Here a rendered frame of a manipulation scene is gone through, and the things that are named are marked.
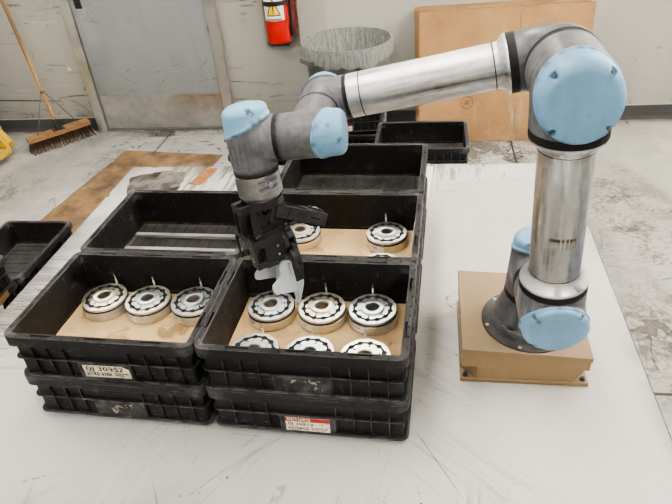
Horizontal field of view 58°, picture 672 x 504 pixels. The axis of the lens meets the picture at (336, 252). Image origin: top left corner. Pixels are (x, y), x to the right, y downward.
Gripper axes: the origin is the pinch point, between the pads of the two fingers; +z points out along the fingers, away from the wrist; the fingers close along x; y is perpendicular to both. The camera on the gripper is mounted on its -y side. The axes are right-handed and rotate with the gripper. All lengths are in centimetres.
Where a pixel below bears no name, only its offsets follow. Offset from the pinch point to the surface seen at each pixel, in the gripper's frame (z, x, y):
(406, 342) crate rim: 9.0, 17.9, -11.5
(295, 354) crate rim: 7.9, 7.5, 5.6
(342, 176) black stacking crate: 11, -60, -52
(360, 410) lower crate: 23.4, 12.7, -2.8
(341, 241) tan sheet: 13.8, -30.3, -30.4
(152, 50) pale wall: 4, -345, -94
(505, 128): 74, -169, -249
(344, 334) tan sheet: 17.0, -1.4, -10.2
